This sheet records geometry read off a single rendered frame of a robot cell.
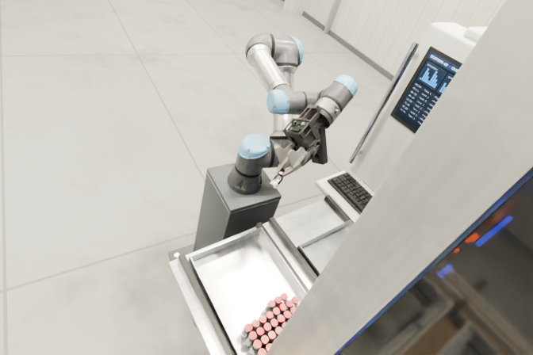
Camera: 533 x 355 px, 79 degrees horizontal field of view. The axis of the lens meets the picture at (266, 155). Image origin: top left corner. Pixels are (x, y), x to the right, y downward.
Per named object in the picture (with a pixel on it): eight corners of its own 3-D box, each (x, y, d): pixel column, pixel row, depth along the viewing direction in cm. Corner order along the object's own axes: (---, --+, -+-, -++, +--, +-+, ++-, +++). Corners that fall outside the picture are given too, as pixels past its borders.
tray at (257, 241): (320, 324, 94) (324, 319, 91) (243, 376, 79) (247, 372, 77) (258, 233, 112) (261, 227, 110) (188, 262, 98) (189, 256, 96)
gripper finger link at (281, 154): (262, 159, 88) (284, 136, 91) (273, 173, 92) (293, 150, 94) (270, 162, 86) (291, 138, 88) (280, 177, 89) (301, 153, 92)
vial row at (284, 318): (300, 315, 94) (304, 308, 91) (247, 348, 84) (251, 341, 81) (296, 308, 95) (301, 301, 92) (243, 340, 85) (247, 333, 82)
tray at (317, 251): (416, 303, 106) (422, 299, 104) (366, 346, 92) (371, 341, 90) (347, 224, 125) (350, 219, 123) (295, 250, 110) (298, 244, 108)
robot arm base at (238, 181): (221, 173, 142) (224, 156, 136) (251, 166, 150) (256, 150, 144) (236, 198, 133) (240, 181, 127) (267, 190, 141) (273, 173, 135)
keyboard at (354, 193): (410, 235, 139) (413, 232, 138) (391, 248, 131) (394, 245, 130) (346, 173, 160) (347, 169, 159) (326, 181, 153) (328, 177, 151)
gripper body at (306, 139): (280, 132, 90) (304, 103, 94) (293, 153, 95) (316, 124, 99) (299, 135, 84) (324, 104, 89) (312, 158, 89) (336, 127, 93)
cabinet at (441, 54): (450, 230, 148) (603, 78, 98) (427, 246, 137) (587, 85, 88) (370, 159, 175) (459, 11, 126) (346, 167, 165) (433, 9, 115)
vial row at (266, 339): (304, 322, 93) (310, 315, 90) (252, 356, 83) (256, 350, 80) (300, 315, 94) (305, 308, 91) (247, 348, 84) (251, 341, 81)
